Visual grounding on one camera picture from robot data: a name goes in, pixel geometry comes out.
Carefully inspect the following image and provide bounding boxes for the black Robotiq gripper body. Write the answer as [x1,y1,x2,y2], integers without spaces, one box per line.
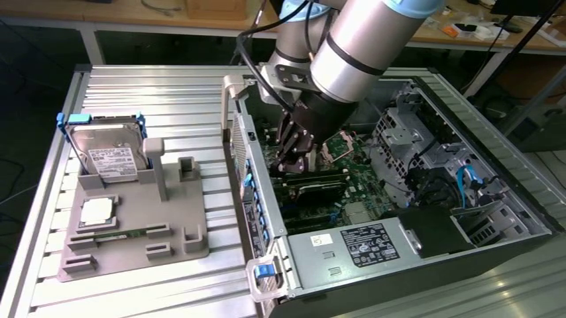
[288,91,361,144]

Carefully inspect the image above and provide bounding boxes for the black graphics card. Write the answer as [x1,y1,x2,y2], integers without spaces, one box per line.
[292,180,349,207]

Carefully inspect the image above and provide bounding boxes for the metal socket cover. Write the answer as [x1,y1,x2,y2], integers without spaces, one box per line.
[322,130,358,162]

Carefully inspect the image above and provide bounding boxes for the black installed RAM stick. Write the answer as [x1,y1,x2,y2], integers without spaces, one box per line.
[282,170,347,187]

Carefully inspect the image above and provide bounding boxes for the blue card retainer clips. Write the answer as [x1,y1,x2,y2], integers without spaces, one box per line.
[240,158,271,260]

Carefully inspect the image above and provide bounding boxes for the green motherboard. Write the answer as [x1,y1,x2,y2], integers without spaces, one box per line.
[258,125,399,233]

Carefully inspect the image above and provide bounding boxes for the metal disk bay cage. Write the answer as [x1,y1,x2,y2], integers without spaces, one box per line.
[370,83,442,207]

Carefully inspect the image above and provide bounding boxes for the silver chipset heat sink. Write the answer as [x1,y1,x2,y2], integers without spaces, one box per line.
[342,202,374,224]

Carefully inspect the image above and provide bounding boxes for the grey power supply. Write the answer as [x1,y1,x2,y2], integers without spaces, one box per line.
[284,219,423,290]

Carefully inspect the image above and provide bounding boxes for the grey parts rack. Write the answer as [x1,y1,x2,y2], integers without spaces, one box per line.
[56,137,211,284]

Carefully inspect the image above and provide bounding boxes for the silver hard disk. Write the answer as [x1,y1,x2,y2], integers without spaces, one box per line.
[70,123,150,183]

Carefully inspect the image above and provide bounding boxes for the green RAM stick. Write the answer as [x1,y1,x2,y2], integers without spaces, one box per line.
[94,228,148,241]

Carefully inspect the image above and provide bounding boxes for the silver CPU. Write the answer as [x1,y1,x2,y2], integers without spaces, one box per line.
[80,198,116,227]

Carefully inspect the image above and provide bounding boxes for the blue disk caddy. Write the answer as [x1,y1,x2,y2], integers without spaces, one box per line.
[56,112,154,175]

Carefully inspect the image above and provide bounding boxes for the black box device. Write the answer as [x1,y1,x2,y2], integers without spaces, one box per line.
[507,105,566,154]

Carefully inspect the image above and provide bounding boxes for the black slanted pole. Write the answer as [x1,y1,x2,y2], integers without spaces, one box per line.
[459,0,559,97]

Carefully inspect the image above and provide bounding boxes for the wooden desk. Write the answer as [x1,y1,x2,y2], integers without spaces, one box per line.
[0,0,566,66]

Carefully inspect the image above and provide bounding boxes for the open black PC case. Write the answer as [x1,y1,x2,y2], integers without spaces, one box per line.
[219,74,566,318]

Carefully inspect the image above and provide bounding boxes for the black monitor with stand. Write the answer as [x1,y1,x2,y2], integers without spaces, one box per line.
[489,0,566,33]

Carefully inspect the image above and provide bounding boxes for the grey case handle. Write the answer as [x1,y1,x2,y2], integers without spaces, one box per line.
[219,74,256,131]

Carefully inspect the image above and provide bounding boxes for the black camera cable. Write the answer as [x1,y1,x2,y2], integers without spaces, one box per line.
[235,15,331,112]

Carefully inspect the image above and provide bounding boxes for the hanging cable with metal plug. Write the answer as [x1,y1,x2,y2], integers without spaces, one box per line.
[252,0,270,27]

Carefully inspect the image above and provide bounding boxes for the grey handle with blue latch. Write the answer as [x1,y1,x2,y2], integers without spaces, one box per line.
[246,254,291,302]

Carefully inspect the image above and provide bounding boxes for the blue data wire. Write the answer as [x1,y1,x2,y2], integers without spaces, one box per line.
[455,163,483,208]

